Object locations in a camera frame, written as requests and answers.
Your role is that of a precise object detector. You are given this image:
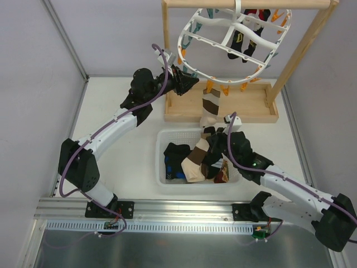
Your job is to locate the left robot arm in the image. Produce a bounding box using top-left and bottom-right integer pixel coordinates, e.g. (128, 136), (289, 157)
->
(58, 65), (199, 217)

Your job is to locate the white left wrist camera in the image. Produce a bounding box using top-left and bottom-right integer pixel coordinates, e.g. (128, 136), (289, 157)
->
(157, 49), (176, 68)

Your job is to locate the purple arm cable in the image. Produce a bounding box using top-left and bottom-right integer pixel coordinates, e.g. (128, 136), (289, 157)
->
(226, 111), (357, 227)
(59, 43), (170, 198)

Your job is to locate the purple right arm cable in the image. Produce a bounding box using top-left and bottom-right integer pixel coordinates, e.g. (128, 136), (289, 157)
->
(226, 111), (357, 227)

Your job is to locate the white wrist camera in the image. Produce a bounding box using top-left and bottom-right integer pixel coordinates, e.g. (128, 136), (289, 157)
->
(223, 114), (242, 134)
(157, 49), (176, 68)

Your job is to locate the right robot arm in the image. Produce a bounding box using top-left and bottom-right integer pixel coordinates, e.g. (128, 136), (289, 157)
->
(208, 131), (356, 252)

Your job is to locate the white plastic laundry basket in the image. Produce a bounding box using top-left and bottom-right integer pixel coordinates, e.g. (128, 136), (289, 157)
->
(155, 128), (242, 193)

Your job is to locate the aluminium mounting rail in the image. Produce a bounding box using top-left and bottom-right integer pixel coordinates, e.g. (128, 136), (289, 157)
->
(33, 197), (335, 224)

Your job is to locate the beige brown patterned sock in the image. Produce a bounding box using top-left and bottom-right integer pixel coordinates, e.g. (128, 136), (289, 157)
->
(200, 89), (221, 127)

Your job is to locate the teal clothespin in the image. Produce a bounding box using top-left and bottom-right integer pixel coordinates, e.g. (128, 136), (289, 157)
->
(181, 36), (192, 53)
(192, 22), (202, 34)

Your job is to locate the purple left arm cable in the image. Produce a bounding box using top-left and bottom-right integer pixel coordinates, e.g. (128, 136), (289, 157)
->
(59, 43), (170, 198)

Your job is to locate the wooden hanger stand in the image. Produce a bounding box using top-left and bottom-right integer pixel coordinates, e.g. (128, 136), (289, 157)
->
(161, 1), (338, 123)

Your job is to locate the orange clothespin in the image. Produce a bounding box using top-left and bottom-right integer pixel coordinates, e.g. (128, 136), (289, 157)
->
(271, 9), (284, 22)
(204, 80), (214, 94)

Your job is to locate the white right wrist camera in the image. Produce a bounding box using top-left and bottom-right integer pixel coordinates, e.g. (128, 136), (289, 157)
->
(223, 114), (242, 134)

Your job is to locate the black sock with label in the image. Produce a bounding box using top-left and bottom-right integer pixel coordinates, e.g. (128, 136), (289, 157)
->
(202, 152), (223, 179)

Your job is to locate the white plastic sock hanger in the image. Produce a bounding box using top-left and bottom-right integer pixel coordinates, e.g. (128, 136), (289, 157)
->
(177, 1), (292, 85)

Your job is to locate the black blue patterned sock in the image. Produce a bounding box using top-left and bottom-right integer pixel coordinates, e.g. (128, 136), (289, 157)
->
(163, 142), (191, 180)

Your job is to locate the white slotted cable duct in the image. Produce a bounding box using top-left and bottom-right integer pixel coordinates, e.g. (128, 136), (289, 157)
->
(46, 220), (253, 235)

